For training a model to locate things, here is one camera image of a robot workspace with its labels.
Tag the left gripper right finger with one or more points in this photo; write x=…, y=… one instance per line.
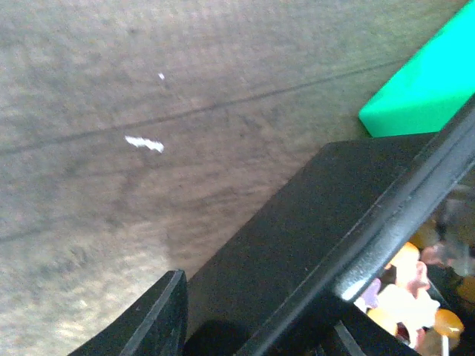
x=361, y=336

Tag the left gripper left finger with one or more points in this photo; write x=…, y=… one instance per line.
x=155, y=324

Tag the black candy bin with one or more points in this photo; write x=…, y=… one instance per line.
x=294, y=269

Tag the green candy bin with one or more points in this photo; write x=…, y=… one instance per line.
x=431, y=87

